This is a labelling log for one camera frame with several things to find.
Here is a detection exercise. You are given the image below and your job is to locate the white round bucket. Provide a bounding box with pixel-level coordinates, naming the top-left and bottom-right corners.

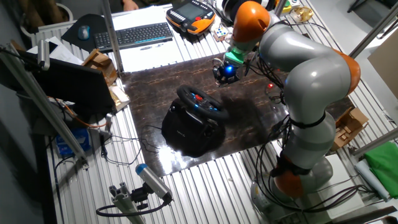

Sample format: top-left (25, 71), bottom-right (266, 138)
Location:
top-left (19, 2), bottom-right (75, 38)

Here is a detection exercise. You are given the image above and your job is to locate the white Rubik's cube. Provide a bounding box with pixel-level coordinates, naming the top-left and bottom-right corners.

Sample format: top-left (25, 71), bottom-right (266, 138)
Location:
top-left (213, 25), bottom-right (229, 42)

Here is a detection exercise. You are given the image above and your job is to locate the small red LED board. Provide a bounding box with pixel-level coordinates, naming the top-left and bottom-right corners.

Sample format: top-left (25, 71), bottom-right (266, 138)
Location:
top-left (264, 82), bottom-right (284, 103)

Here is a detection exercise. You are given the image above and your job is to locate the brown cardboard box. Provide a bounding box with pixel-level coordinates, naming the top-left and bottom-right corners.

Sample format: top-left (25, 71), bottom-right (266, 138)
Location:
top-left (81, 48), bottom-right (119, 87)

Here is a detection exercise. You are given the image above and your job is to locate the aluminium frame post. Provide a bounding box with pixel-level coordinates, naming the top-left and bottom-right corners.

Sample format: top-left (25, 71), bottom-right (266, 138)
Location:
top-left (349, 1), bottom-right (398, 58)
top-left (101, 0), bottom-right (124, 74)
top-left (274, 0), bottom-right (287, 16)

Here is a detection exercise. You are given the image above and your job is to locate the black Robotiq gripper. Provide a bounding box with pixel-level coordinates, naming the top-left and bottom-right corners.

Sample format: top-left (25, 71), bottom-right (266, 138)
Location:
top-left (212, 58), bottom-right (242, 87)

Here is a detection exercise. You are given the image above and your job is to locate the dark marble pattern mat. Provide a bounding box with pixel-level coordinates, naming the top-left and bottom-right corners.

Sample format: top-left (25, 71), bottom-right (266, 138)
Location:
top-left (120, 33), bottom-right (356, 178)

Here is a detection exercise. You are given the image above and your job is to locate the thin black band strap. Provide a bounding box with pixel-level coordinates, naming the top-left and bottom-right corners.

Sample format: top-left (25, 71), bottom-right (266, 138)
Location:
top-left (289, 111), bottom-right (327, 130)

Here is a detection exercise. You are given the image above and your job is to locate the black mouse pad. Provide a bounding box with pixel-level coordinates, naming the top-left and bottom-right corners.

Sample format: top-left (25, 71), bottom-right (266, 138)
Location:
top-left (60, 13), bottom-right (108, 53)

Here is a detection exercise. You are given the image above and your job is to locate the beige cardboard sheet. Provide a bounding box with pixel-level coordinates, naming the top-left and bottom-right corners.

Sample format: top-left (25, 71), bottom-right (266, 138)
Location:
top-left (368, 37), bottom-right (398, 100)

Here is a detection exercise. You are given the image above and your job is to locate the open cardboard box with inserts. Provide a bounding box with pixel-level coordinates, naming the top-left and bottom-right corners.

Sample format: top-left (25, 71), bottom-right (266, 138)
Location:
top-left (331, 107), bottom-right (370, 152)

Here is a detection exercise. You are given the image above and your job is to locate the loose white paper stack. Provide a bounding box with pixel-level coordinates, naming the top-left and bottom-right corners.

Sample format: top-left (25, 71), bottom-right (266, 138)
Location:
top-left (26, 36), bottom-right (85, 66)

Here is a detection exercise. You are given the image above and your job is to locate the dark laptop monitor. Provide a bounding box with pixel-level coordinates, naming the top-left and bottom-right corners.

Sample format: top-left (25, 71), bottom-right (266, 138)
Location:
top-left (17, 49), bottom-right (116, 121)

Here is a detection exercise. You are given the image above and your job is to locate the black Logitech wheel base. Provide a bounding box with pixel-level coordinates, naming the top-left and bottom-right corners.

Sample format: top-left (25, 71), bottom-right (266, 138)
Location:
top-left (160, 98), bottom-right (226, 158)

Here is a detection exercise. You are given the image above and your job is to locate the black cloth strap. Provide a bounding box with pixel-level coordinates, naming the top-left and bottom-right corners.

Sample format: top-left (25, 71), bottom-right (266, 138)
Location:
top-left (270, 154), bottom-right (312, 178)

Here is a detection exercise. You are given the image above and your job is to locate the plain silver camera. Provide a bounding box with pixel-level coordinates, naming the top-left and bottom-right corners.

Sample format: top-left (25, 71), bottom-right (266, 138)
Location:
top-left (37, 39), bottom-right (51, 72)

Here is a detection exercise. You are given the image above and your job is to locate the black computer keyboard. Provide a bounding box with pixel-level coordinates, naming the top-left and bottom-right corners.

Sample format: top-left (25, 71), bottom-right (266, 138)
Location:
top-left (93, 21), bottom-right (174, 54)

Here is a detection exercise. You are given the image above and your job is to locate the thick black camera cable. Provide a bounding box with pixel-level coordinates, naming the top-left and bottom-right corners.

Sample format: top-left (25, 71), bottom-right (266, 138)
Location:
top-left (95, 194), bottom-right (174, 218)

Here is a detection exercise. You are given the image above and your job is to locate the horizontal aluminium profile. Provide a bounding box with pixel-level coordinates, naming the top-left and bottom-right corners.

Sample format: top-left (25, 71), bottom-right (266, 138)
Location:
top-left (353, 127), bottom-right (398, 158)

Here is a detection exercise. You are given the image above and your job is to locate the bystander bare hand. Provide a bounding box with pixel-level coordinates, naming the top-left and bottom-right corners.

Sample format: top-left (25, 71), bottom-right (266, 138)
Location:
top-left (121, 0), bottom-right (140, 12)

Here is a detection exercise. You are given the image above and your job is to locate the silver camera with blue cap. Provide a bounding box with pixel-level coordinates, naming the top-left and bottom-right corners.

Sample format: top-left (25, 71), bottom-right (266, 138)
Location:
top-left (135, 163), bottom-right (174, 202)

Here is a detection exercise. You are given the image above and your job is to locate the orange cable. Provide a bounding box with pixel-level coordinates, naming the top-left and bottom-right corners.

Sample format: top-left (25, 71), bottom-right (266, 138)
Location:
top-left (46, 96), bottom-right (108, 129)

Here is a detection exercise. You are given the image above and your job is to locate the green printed camera mount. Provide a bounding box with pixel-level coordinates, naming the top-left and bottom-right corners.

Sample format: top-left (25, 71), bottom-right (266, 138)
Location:
top-left (223, 46), bottom-right (249, 66)

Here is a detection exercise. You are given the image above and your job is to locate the thin black wheel base cable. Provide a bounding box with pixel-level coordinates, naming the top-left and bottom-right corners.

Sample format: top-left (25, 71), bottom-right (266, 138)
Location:
top-left (141, 124), bottom-right (163, 155)

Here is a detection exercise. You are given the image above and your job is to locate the long slanted aluminium profile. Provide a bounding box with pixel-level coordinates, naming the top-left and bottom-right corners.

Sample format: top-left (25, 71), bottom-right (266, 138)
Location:
top-left (0, 43), bottom-right (90, 169)

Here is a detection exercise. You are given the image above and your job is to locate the blue tissue pack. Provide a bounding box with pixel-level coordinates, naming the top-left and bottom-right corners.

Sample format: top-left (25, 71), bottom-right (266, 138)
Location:
top-left (55, 127), bottom-right (91, 158)

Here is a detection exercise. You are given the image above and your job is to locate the golden shiny object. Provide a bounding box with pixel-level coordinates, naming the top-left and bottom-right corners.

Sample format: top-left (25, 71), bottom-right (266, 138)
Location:
top-left (289, 6), bottom-right (314, 23)

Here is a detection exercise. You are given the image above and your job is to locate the orange black teach pendant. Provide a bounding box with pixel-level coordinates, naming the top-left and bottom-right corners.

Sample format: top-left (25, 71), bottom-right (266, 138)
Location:
top-left (165, 0), bottom-right (217, 35)

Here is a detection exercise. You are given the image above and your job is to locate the white paper roll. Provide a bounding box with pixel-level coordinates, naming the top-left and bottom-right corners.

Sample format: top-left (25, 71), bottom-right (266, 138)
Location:
top-left (354, 159), bottom-right (391, 203)

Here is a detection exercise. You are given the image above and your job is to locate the large white paper sheet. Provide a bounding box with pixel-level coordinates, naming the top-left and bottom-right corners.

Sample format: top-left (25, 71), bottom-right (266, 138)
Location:
top-left (110, 4), bottom-right (187, 73)

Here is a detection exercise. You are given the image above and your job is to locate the grey blue computer mouse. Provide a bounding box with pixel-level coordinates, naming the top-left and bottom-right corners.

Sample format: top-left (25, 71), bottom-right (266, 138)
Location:
top-left (77, 24), bottom-right (91, 41)

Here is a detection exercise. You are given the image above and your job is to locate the white square base plate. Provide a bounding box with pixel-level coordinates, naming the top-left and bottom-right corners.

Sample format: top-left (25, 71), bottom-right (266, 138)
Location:
top-left (307, 154), bottom-right (365, 220)

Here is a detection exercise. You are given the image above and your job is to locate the yellow green button box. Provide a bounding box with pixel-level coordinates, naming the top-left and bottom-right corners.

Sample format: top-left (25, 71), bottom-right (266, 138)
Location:
top-left (279, 0), bottom-right (293, 15)

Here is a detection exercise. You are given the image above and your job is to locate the green cloth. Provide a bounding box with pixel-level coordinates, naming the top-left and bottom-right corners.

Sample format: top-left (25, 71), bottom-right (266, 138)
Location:
top-left (363, 141), bottom-right (398, 200)

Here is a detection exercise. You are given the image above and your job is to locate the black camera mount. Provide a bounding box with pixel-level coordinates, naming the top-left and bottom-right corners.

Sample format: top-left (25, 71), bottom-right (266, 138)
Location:
top-left (130, 183), bottom-right (150, 211)

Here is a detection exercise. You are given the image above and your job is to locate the black racing steering wheel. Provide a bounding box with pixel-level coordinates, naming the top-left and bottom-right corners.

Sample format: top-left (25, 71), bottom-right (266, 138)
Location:
top-left (176, 84), bottom-right (230, 123)

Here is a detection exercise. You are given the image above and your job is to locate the short aluminium profile stub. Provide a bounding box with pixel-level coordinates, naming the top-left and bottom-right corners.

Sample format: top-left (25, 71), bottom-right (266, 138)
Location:
top-left (108, 182), bottom-right (147, 224)

